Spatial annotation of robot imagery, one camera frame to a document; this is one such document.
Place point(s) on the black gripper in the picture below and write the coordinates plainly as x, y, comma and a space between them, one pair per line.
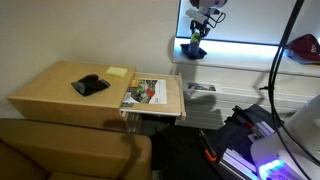
199, 25

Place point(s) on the yellow tennis ball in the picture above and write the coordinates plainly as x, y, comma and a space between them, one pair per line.
195, 36

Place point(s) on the aluminium robot base platform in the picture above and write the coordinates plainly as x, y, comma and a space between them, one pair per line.
238, 165

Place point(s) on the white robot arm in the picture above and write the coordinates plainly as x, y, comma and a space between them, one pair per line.
293, 140

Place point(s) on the white window sill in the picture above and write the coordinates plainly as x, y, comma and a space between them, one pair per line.
240, 60

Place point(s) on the black plastic tray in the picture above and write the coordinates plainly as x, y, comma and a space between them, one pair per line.
201, 52

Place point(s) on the green and red leaflet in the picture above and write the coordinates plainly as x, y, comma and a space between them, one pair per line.
201, 87

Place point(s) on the brochure with house photos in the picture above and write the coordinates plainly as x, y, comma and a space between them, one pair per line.
148, 91

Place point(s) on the white radiator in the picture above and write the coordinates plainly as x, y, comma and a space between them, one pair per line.
240, 100

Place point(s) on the pale yellow sponge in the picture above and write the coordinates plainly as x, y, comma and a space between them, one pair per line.
116, 71

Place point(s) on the maroon cap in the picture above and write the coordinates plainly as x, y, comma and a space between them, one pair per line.
305, 48

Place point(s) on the orange and black tool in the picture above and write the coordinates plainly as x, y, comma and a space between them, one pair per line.
208, 146

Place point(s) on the black cloth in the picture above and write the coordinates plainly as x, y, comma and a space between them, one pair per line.
90, 85

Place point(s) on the light wooden desk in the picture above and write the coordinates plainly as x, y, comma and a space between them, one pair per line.
50, 93

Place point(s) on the brown sofa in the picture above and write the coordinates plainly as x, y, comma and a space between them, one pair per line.
66, 150

